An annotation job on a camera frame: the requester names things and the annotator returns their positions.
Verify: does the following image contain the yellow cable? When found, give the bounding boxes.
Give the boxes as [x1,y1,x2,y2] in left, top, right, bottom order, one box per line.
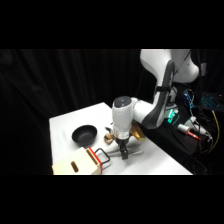
[211,110,221,152]

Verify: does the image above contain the tan wrist mount bracket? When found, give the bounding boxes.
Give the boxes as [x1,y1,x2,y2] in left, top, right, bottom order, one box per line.
[130,121,147,142]

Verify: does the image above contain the silver metal tongs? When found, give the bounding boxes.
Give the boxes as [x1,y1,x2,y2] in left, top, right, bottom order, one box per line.
[106,149,145,158]

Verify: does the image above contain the black robot stand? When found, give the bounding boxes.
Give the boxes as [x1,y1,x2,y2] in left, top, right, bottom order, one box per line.
[139,99,202,163]

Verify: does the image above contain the light wooden box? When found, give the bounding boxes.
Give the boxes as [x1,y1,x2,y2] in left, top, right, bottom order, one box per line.
[51,146,103,176]

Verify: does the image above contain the blue lit keyboard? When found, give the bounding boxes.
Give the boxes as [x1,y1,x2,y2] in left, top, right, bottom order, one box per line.
[199,92,224,112]

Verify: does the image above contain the red black wire handle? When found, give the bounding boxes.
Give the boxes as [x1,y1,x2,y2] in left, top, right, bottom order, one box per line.
[93,147,112,173]

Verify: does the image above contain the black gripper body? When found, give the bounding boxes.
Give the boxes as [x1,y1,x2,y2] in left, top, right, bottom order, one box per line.
[115,137,130,149]

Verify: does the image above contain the blue cable bundle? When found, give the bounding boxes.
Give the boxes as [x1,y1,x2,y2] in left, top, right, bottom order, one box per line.
[182,89,196,109]

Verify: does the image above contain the black bowl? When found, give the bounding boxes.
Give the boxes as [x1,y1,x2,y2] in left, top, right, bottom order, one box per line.
[71,124,98,147]

